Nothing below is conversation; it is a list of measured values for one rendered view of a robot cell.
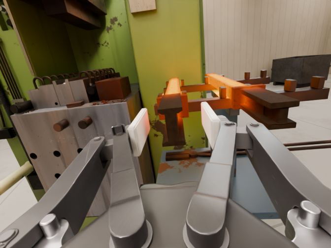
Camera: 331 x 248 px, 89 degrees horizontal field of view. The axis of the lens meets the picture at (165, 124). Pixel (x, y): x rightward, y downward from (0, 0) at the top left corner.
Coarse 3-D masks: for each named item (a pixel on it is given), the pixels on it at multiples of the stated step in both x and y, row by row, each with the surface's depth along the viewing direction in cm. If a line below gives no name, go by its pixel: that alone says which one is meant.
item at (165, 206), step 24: (144, 192) 8; (168, 192) 8; (192, 192) 8; (168, 216) 6; (240, 216) 6; (72, 240) 6; (96, 240) 6; (168, 240) 6; (240, 240) 5; (264, 240) 5; (288, 240) 5
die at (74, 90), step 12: (48, 84) 59; (72, 84) 55; (84, 84) 55; (36, 96) 57; (48, 96) 57; (60, 96) 57; (72, 96) 57; (84, 96) 56; (96, 96) 63; (36, 108) 58
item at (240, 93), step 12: (216, 84) 42; (228, 84) 33; (240, 84) 31; (228, 96) 32; (240, 96) 26; (252, 96) 21; (264, 96) 20; (276, 96) 19; (288, 96) 18; (240, 108) 26; (252, 108) 23; (264, 108) 20; (276, 108) 17; (288, 108) 17; (264, 120) 19; (276, 120) 18; (288, 120) 18
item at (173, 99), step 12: (168, 84) 44; (168, 96) 23; (180, 96) 22; (168, 108) 17; (180, 108) 17; (168, 120) 18; (180, 120) 25; (168, 132) 18; (180, 132) 20; (168, 144) 19; (180, 144) 19
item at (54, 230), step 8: (48, 216) 7; (40, 224) 7; (48, 224) 7; (56, 224) 7; (64, 224) 8; (48, 232) 7; (56, 232) 7; (64, 232) 7; (72, 232) 8; (40, 240) 7; (48, 240) 7; (56, 240) 7; (64, 240) 7
